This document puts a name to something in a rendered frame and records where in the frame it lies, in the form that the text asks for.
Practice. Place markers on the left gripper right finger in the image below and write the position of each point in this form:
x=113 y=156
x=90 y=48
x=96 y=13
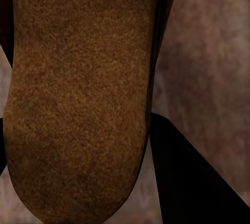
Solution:
x=190 y=190

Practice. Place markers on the sandal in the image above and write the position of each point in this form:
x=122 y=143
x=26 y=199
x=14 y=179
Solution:
x=78 y=114

